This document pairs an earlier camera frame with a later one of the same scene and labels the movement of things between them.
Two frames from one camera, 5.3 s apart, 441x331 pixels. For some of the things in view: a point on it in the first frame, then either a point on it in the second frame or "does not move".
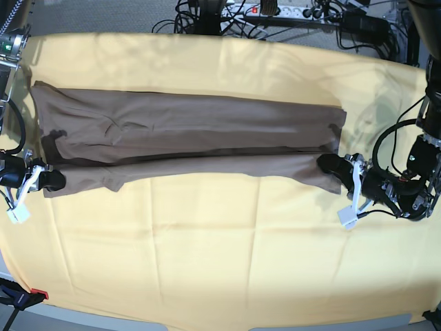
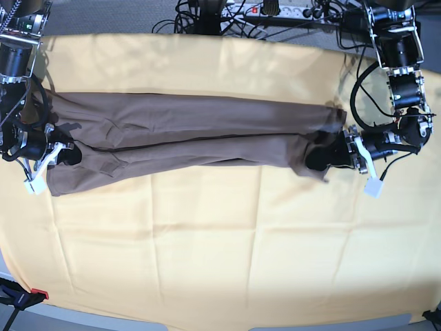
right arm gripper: (371, 185) -> (342, 149)
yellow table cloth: (223, 251) does not move
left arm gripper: (37, 176) -> (49, 154)
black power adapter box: (361, 26) does not move
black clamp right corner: (435, 316) does not move
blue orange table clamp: (13, 294) does not move
